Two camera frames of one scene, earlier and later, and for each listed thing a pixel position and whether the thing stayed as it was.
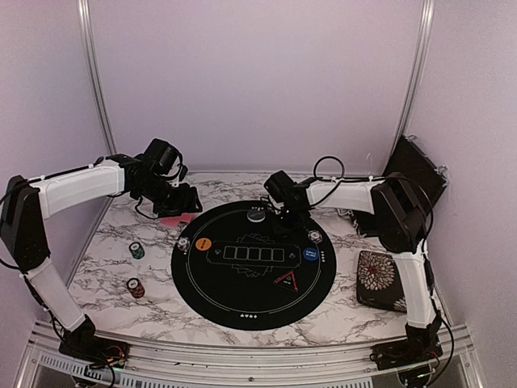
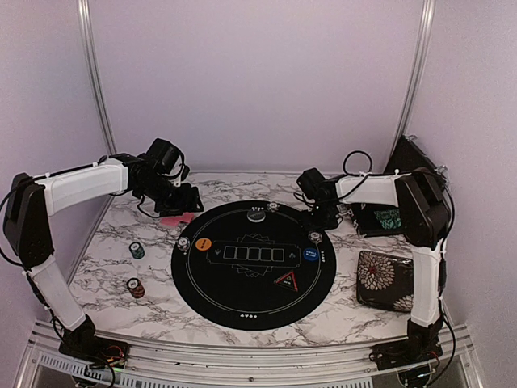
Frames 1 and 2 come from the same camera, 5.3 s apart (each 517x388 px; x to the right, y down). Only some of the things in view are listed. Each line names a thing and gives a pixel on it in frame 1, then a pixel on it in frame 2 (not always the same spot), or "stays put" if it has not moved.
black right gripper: [302, 223] to [331, 223]
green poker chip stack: [136, 250] stays put
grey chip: [314, 236] stays put
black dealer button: [256, 214] stays put
